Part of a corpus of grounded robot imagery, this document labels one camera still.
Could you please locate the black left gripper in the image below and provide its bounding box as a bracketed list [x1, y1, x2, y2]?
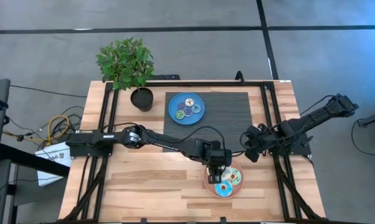
[202, 140, 232, 185]

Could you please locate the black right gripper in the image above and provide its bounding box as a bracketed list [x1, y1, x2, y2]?
[245, 125, 272, 163]

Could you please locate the large blue iced donut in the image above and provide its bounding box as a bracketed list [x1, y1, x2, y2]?
[214, 180, 234, 198]

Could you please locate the large green donut dark drizzle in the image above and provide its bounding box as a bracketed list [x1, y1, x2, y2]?
[228, 167, 243, 187]

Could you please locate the pink plate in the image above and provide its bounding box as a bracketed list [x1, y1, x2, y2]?
[203, 160, 246, 199]

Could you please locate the grey woven placemat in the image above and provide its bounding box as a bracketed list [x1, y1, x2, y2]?
[163, 91, 257, 153]

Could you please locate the blue plate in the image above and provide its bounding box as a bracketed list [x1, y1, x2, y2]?
[168, 92, 206, 126]

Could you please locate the black power strip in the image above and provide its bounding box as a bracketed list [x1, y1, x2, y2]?
[151, 74, 181, 81]

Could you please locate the green potted plant black pot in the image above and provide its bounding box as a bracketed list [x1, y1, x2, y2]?
[95, 37, 156, 113]

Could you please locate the white paper sheet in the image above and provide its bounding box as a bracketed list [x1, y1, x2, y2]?
[34, 141, 73, 187]

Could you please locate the black desk leg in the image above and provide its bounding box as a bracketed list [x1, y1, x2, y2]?
[0, 143, 70, 178]

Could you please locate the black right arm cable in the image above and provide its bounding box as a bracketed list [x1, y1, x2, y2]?
[239, 130, 254, 153]

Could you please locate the black aluminium rig frame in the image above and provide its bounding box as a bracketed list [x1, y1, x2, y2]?
[61, 81, 324, 223]

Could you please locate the black floor cable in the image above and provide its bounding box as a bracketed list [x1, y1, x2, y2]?
[9, 84, 87, 98]
[350, 118, 375, 156]

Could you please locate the yellow floor cable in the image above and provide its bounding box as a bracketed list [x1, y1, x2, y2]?
[47, 114, 70, 141]

